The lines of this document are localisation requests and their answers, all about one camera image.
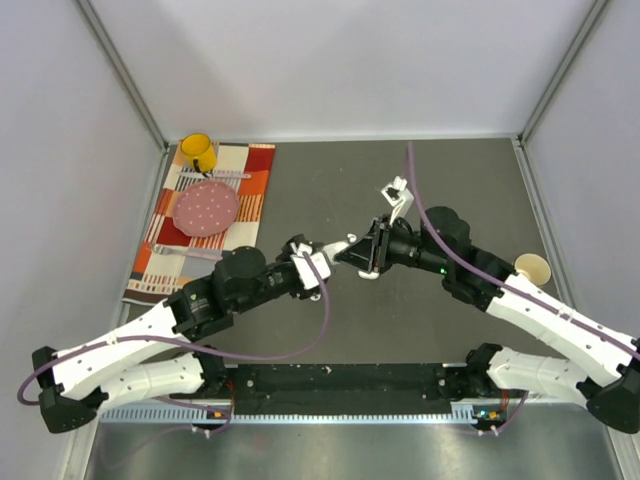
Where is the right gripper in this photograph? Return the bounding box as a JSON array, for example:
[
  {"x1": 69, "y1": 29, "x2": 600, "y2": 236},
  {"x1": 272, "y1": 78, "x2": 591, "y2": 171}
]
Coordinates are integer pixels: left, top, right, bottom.
[{"x1": 337, "y1": 213, "x2": 450, "y2": 275}]

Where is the white charging case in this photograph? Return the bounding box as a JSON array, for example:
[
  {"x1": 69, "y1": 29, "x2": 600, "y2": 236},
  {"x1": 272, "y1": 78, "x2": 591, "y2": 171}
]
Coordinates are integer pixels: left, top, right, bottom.
[
  {"x1": 321, "y1": 240, "x2": 350, "y2": 265},
  {"x1": 358, "y1": 271, "x2": 379, "y2": 280}
]

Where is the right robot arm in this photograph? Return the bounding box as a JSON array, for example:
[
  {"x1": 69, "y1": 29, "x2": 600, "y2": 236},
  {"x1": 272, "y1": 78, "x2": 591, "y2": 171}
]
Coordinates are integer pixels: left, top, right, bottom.
[{"x1": 335, "y1": 206, "x2": 639, "y2": 434}]

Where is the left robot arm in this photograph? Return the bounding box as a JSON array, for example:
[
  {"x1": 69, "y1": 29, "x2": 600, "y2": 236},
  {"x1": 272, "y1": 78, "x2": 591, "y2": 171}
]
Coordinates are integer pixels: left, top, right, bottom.
[{"x1": 32, "y1": 237, "x2": 331, "y2": 434}]

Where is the pink polka dot plate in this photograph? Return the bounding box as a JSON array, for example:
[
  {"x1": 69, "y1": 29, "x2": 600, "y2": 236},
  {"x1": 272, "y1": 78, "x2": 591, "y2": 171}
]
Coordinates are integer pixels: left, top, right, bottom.
[{"x1": 171, "y1": 180, "x2": 240, "y2": 238}]

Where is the patchwork orange placemat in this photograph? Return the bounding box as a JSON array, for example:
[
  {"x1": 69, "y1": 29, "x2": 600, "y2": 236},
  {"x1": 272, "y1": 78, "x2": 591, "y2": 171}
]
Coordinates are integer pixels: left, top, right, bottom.
[{"x1": 123, "y1": 143, "x2": 275, "y2": 305}]

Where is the yellow mug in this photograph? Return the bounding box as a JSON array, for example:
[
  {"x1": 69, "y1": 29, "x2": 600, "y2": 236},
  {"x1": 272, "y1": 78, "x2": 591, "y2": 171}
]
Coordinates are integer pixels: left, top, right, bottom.
[{"x1": 180, "y1": 133, "x2": 217, "y2": 174}]

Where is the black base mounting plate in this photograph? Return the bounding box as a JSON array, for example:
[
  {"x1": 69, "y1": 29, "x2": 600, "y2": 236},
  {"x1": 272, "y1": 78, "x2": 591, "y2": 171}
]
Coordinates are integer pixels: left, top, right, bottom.
[{"x1": 193, "y1": 363, "x2": 503, "y2": 416}]

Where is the cream dotted mug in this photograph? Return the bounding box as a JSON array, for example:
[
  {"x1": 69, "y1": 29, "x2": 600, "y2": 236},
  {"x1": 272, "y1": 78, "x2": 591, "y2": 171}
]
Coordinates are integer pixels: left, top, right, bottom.
[{"x1": 514, "y1": 253, "x2": 552, "y2": 286}]

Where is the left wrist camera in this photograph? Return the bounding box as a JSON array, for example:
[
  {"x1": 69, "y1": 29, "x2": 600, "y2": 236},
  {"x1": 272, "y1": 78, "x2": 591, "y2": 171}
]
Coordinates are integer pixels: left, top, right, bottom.
[{"x1": 291, "y1": 243, "x2": 331, "y2": 290}]

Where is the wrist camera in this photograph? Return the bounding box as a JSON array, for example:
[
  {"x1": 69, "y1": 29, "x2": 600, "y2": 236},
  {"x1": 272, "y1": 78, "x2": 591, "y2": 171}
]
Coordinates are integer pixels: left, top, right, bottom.
[
  {"x1": 291, "y1": 243, "x2": 331, "y2": 290},
  {"x1": 380, "y1": 176, "x2": 414, "y2": 225}
]

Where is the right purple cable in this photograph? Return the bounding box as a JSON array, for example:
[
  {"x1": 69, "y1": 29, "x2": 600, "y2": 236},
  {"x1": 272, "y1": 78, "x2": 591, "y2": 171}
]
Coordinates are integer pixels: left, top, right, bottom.
[{"x1": 407, "y1": 142, "x2": 640, "y2": 436}]

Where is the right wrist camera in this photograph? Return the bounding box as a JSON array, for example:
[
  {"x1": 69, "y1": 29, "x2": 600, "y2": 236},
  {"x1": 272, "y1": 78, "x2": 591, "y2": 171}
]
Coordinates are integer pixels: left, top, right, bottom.
[{"x1": 380, "y1": 176, "x2": 414, "y2": 225}]

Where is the white cable duct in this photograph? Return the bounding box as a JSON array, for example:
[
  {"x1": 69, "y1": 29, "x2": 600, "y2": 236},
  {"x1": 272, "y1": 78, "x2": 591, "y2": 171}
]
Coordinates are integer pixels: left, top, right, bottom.
[{"x1": 99, "y1": 402, "x2": 506, "y2": 426}]

